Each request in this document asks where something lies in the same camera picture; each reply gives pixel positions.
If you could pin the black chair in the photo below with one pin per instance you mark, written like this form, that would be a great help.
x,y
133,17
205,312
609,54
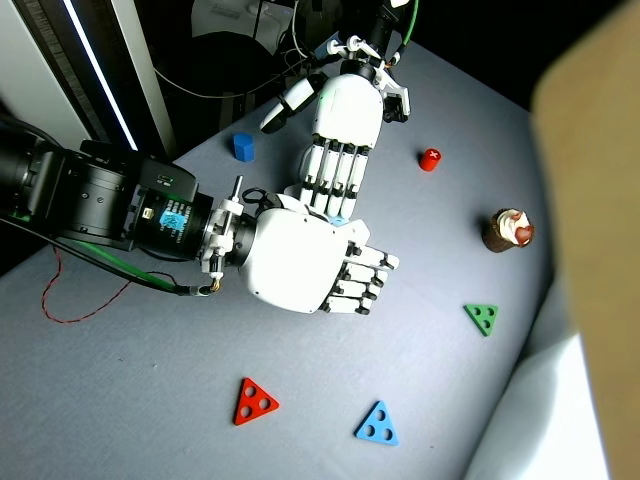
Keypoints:
x,y
215,65

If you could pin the brown board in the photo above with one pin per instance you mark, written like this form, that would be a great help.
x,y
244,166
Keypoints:
x,y
600,150

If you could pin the blue triangle block three holes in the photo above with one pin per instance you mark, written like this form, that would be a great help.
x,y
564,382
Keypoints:
x,y
379,426

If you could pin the white frame post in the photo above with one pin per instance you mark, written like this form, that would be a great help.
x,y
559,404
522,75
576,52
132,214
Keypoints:
x,y
140,60

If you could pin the red cylinder white cross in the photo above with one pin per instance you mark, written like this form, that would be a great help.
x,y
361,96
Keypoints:
x,y
429,162

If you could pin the toy cupcake white frosting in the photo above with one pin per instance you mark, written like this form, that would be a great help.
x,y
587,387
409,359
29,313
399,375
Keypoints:
x,y
500,237

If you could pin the grey table cloth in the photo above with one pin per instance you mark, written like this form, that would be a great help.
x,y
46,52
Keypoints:
x,y
150,400

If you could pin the red triangle block three holes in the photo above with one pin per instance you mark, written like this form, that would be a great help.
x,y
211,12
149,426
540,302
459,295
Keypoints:
x,y
252,402

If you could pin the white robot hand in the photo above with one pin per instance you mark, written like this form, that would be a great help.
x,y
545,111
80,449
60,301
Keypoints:
x,y
295,260
345,115

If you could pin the white backdrop sheet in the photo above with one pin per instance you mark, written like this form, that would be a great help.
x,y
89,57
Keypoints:
x,y
540,425

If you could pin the green triangle block three holes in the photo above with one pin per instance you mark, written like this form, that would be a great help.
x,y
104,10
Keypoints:
x,y
483,317

